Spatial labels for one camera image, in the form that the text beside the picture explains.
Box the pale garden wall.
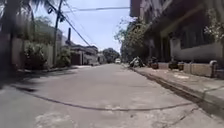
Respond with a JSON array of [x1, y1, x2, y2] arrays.
[[9, 36, 56, 70]]

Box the roadside trees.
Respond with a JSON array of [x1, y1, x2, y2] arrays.
[[114, 18, 150, 64]]

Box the round dark tree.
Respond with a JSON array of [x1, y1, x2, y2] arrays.
[[101, 47, 121, 64]]

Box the multi-storey building with railings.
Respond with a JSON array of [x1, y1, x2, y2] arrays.
[[129, 0, 224, 80]]

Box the tall palm tree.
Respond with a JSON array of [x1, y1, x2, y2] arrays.
[[0, 0, 56, 75]]

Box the overhead wires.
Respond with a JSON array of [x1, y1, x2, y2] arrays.
[[43, 0, 131, 48]]

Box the low buildings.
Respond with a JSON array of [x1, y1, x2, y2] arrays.
[[61, 27, 102, 66]]

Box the green bush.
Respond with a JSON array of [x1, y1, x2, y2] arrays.
[[21, 41, 50, 70], [55, 46, 73, 68]]

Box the narrow concrete pavement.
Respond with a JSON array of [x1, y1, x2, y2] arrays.
[[16, 64, 93, 75]]

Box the grey concrete road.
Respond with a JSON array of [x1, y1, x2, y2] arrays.
[[0, 63, 224, 128]]

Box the pale flowering plant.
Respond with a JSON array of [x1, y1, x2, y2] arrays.
[[203, 8, 224, 43]]

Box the utility pole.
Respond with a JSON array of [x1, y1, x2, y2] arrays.
[[51, 0, 65, 66]]

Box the raised concrete pavement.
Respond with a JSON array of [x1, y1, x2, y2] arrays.
[[128, 64, 224, 112]]

